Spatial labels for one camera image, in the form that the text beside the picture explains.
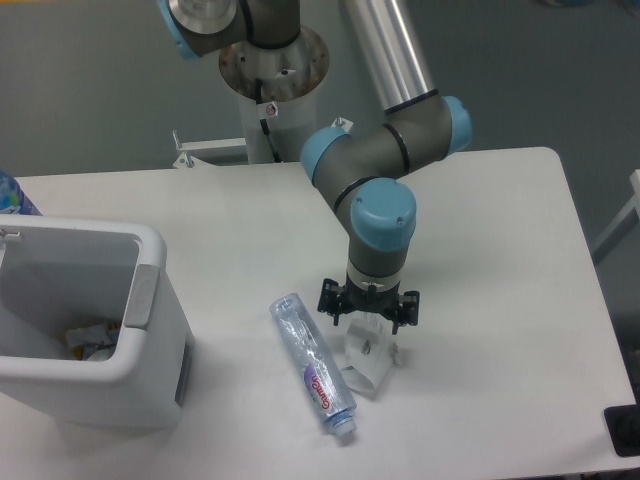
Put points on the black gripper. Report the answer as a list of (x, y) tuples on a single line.
[(400, 309)]

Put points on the white plastic wrapper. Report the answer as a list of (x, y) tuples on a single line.
[(371, 352)]

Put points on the clear crushed plastic bottle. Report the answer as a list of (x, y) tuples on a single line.
[(312, 358)]

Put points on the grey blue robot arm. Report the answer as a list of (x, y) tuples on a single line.
[(358, 177)]

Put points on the trash inside can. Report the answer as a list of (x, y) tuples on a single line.
[(93, 343)]

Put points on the white plastic trash can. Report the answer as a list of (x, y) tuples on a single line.
[(59, 274)]

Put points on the black table clamp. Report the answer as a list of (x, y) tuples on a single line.
[(623, 426)]

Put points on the blue patterned bottle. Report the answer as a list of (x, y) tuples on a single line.
[(13, 199)]

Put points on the white right base bracket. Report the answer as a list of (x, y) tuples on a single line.
[(324, 137)]

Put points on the white base bracket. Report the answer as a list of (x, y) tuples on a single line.
[(324, 137), (221, 152)]

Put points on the white left base bracket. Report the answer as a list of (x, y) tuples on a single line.
[(221, 152)]

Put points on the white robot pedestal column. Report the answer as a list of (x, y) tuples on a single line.
[(277, 92)]

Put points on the white frame at right edge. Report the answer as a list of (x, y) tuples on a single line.
[(620, 226)]

